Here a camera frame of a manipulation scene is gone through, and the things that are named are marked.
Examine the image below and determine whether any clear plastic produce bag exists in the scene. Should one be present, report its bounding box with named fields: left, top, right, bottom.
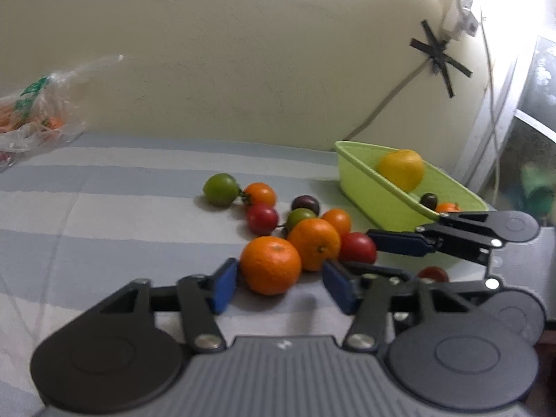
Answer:
left=0, top=54, right=126, bottom=172

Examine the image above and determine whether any yellow orange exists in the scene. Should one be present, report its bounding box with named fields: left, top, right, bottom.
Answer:
left=376, top=149, right=425, bottom=193

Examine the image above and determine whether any orange mandarin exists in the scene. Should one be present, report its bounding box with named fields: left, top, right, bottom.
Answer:
left=287, top=218, right=342, bottom=272
left=240, top=235, right=302, bottom=297

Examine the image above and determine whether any grey cable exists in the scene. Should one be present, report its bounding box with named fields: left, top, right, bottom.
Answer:
left=341, top=58, right=437, bottom=143

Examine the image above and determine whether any red cherry tomato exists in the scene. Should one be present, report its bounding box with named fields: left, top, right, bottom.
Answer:
left=417, top=266, right=449, bottom=283
left=246, top=203, right=279, bottom=235
left=339, top=231, right=378, bottom=265

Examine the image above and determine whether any black tape cross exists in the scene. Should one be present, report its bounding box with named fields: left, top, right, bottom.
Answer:
left=409, top=19, right=473, bottom=98

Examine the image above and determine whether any white power strip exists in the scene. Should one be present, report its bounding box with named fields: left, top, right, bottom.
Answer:
left=441, top=0, right=483, bottom=42

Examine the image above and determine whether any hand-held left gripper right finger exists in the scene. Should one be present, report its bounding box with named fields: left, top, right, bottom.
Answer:
left=322, top=260, right=479, bottom=354

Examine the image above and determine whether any white window frame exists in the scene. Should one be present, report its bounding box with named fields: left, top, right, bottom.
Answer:
left=452, top=32, right=556, bottom=196

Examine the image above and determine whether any green object behind window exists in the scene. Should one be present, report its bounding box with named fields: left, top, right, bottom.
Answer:
left=521, top=163, right=554, bottom=215

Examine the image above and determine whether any orange cherry tomato with stem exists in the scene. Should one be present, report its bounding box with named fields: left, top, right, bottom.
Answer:
left=241, top=182, right=277, bottom=208

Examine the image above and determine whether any large green tomato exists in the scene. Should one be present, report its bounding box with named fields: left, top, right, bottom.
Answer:
left=203, top=173, right=240, bottom=207

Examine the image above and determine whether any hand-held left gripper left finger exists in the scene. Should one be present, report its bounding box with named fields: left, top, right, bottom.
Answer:
left=78, top=257, right=239, bottom=354

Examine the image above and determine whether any striped blue white sheet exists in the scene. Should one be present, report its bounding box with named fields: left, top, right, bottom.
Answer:
left=0, top=132, right=556, bottom=417

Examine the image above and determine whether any light green plastic basket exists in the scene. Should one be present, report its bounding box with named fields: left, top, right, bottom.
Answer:
left=334, top=140, right=493, bottom=272

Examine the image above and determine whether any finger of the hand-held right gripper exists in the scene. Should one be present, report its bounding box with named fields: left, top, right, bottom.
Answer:
left=342, top=262, right=501, bottom=296
left=367, top=211, right=505, bottom=267

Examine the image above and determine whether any small green tomato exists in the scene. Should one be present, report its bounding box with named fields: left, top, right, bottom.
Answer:
left=285, top=207, right=318, bottom=232

